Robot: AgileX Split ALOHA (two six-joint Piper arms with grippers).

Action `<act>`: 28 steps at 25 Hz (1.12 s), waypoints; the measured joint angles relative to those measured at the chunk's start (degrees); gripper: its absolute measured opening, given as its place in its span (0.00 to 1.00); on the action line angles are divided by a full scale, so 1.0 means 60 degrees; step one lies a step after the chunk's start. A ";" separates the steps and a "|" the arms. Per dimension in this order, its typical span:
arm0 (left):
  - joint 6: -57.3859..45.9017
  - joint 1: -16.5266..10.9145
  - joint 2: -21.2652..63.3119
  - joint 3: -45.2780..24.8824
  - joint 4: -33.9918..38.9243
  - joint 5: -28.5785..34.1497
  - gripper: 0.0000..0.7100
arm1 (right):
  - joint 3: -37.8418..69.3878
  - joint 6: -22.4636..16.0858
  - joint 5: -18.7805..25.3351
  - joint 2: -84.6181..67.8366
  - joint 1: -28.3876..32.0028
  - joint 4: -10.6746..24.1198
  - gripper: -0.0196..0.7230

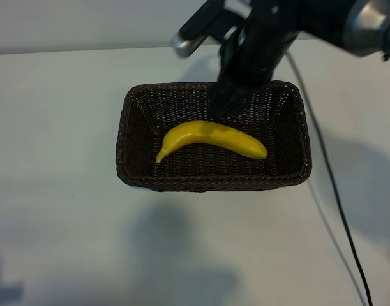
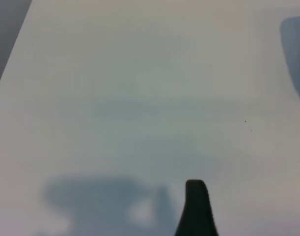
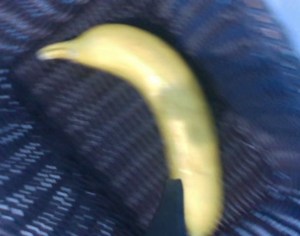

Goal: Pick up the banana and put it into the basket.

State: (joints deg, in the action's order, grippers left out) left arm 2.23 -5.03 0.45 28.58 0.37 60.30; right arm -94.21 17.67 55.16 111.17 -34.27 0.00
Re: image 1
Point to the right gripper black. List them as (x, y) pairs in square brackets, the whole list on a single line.
[(265, 44)]

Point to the dark brown woven basket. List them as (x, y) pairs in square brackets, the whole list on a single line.
[(140, 159)]

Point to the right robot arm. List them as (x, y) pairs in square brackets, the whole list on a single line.
[(364, 28)]

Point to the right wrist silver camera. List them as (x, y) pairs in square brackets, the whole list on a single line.
[(188, 43)]

